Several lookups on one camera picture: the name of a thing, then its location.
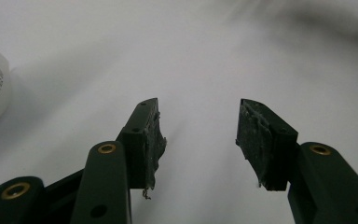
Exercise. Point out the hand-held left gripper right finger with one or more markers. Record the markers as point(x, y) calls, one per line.
point(276, 155)

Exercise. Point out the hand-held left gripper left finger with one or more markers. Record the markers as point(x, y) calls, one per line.
point(136, 155)

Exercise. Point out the white paper sheet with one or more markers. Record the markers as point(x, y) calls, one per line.
point(199, 62)

